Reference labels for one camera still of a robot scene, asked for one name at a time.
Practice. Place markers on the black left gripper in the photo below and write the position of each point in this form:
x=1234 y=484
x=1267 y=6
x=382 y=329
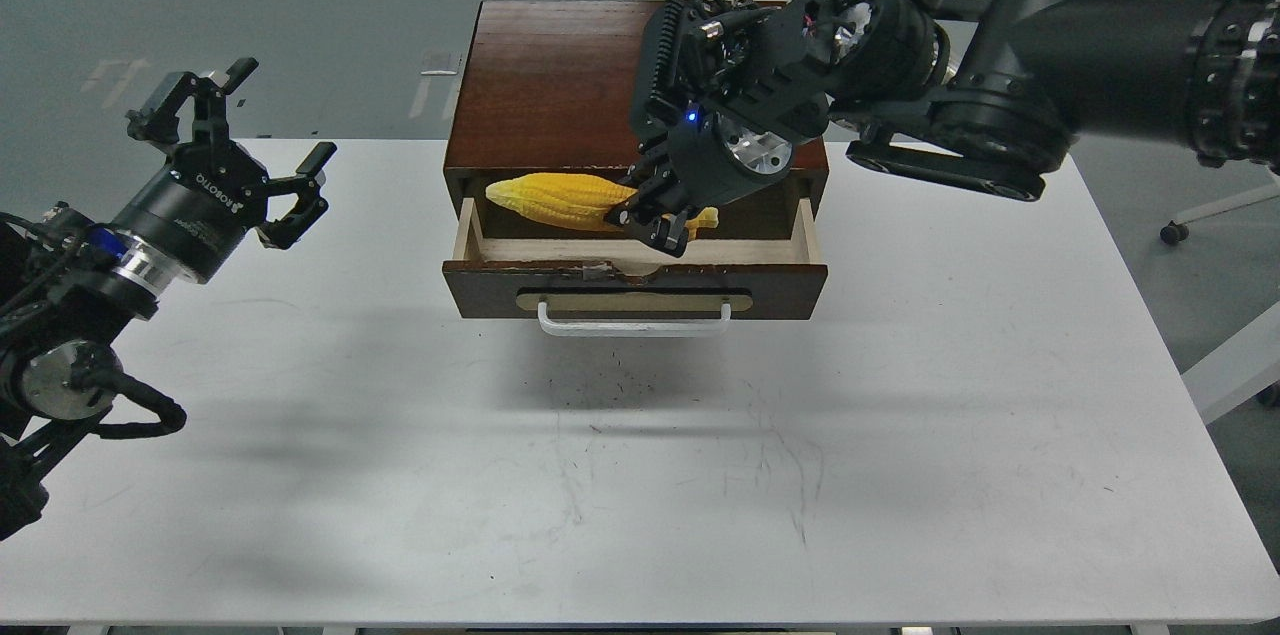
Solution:
x=195 y=215

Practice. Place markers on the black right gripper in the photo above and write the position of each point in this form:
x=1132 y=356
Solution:
x=711 y=161

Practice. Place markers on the yellow corn cob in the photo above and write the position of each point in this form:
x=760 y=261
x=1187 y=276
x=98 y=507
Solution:
x=565 y=200

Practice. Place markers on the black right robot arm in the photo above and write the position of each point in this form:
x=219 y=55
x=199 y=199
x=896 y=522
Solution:
x=983 y=95

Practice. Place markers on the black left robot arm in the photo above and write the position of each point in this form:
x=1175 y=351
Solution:
x=71 y=284

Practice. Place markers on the dark wooden cabinet box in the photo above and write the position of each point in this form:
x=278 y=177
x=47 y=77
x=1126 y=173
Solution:
x=547 y=86

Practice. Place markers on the white chair base with castor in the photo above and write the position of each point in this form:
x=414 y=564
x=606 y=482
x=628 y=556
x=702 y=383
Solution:
x=1176 y=230

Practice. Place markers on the wooden drawer with white handle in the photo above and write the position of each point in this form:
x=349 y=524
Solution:
x=618 y=286

